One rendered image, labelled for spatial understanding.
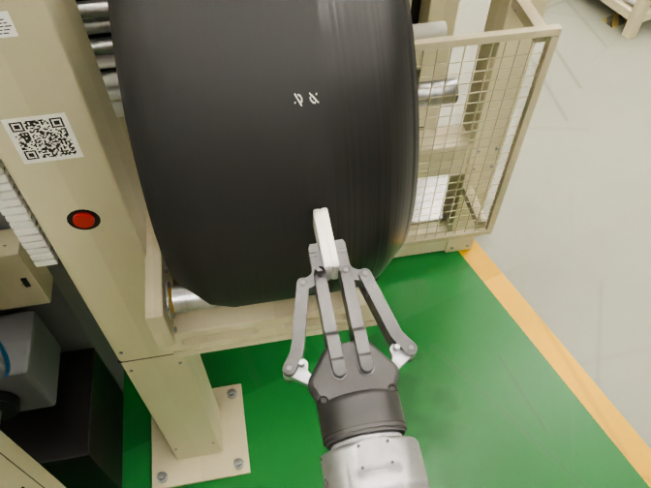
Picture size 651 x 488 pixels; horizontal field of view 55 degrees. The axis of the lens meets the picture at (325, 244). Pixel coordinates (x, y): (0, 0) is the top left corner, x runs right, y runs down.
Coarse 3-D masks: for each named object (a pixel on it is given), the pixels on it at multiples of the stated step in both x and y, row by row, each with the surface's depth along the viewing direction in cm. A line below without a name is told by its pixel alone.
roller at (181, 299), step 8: (376, 280) 103; (176, 288) 100; (184, 288) 100; (176, 296) 99; (184, 296) 99; (192, 296) 99; (176, 304) 99; (184, 304) 99; (192, 304) 99; (200, 304) 99; (208, 304) 100; (176, 312) 100
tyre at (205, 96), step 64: (128, 0) 59; (192, 0) 57; (256, 0) 58; (320, 0) 59; (384, 0) 60; (128, 64) 60; (192, 64) 58; (256, 64) 58; (320, 64) 59; (384, 64) 61; (128, 128) 62; (192, 128) 59; (256, 128) 60; (320, 128) 61; (384, 128) 62; (192, 192) 62; (256, 192) 63; (320, 192) 64; (384, 192) 66; (192, 256) 68; (256, 256) 69; (384, 256) 75
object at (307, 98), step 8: (296, 88) 59; (304, 88) 59; (312, 88) 60; (320, 88) 60; (296, 96) 60; (304, 96) 60; (312, 96) 60; (320, 96) 60; (296, 104) 60; (304, 104) 60; (312, 104) 60; (320, 104) 60; (296, 112) 60
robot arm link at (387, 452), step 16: (384, 432) 52; (336, 448) 51; (352, 448) 50; (368, 448) 50; (384, 448) 50; (400, 448) 50; (416, 448) 52; (336, 464) 50; (352, 464) 50; (368, 464) 50; (384, 464) 50; (400, 464) 50; (416, 464) 51; (336, 480) 50; (352, 480) 49; (368, 480) 49; (384, 480) 49; (400, 480) 49; (416, 480) 50
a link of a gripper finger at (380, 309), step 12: (360, 276) 61; (372, 276) 61; (360, 288) 62; (372, 288) 60; (372, 300) 60; (384, 300) 60; (372, 312) 61; (384, 312) 59; (384, 324) 59; (396, 324) 58; (384, 336) 60; (396, 336) 58; (408, 348) 57
